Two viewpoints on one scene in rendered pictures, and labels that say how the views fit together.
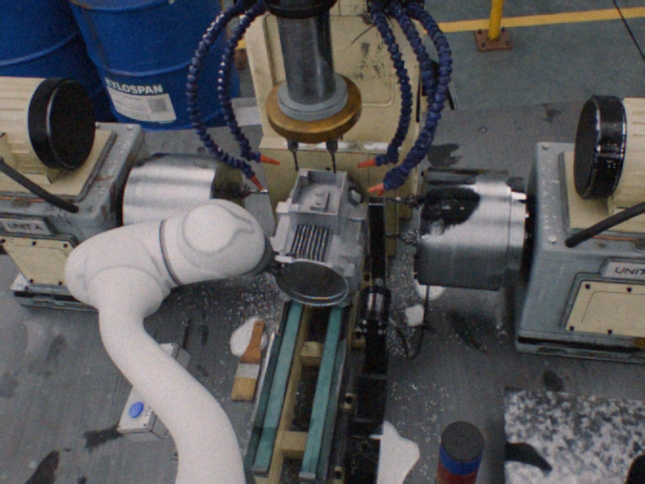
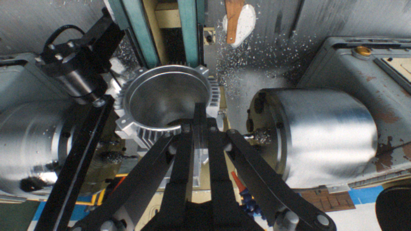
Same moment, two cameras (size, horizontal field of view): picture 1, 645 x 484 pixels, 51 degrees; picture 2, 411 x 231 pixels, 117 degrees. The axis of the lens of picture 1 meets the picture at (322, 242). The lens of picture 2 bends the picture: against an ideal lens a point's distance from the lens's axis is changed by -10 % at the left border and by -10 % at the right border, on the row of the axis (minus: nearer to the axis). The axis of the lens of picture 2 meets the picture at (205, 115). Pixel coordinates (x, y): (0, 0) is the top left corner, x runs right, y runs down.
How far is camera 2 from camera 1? 1.14 m
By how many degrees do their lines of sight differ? 19
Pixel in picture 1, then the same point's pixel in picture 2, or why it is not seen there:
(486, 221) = (5, 179)
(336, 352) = (125, 11)
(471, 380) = (37, 19)
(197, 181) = (297, 184)
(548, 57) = not seen: hidden behind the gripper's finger
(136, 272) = not seen: outside the picture
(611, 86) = not seen: hidden behind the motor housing
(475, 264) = (6, 136)
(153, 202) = (348, 163)
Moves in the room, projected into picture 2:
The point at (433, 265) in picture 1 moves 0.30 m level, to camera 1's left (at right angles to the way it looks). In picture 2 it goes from (43, 129) to (190, 92)
